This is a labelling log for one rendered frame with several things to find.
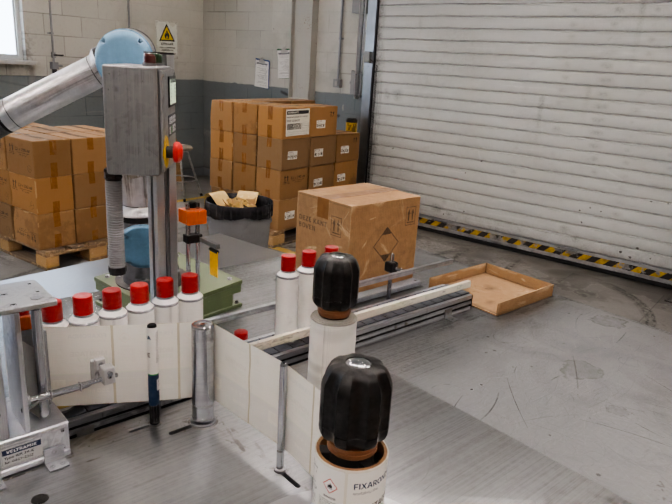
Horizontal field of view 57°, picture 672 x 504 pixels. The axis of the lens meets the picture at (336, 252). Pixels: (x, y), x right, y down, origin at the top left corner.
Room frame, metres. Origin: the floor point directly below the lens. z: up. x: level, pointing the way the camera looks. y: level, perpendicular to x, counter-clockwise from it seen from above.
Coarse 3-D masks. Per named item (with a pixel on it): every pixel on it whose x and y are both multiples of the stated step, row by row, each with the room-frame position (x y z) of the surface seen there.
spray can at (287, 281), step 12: (288, 264) 1.30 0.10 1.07; (288, 276) 1.30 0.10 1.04; (276, 288) 1.31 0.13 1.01; (288, 288) 1.29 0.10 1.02; (276, 300) 1.31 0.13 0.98; (288, 300) 1.29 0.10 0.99; (276, 312) 1.31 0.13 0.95; (288, 312) 1.29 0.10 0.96; (276, 324) 1.30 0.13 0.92; (288, 324) 1.30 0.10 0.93
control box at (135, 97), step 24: (120, 72) 1.10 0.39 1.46; (144, 72) 1.10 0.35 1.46; (168, 72) 1.19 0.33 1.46; (120, 96) 1.10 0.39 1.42; (144, 96) 1.10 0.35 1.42; (120, 120) 1.10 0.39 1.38; (144, 120) 1.10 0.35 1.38; (120, 144) 1.10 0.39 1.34; (144, 144) 1.10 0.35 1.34; (168, 144) 1.16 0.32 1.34; (120, 168) 1.10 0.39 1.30; (144, 168) 1.10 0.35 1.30
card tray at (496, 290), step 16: (464, 272) 1.98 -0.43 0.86; (480, 272) 2.04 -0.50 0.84; (496, 272) 2.02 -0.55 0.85; (512, 272) 1.98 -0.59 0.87; (480, 288) 1.89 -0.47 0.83; (496, 288) 1.90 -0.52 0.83; (512, 288) 1.91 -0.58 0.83; (528, 288) 1.92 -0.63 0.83; (544, 288) 1.83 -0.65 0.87; (480, 304) 1.74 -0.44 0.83; (496, 304) 1.75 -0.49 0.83; (512, 304) 1.72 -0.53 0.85; (528, 304) 1.78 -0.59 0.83
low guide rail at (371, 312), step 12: (444, 288) 1.64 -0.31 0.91; (456, 288) 1.67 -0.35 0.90; (408, 300) 1.54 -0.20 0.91; (420, 300) 1.57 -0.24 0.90; (360, 312) 1.43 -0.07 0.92; (372, 312) 1.45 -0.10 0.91; (384, 312) 1.48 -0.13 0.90; (276, 336) 1.26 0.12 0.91; (288, 336) 1.27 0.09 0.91; (300, 336) 1.30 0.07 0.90; (264, 348) 1.23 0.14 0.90
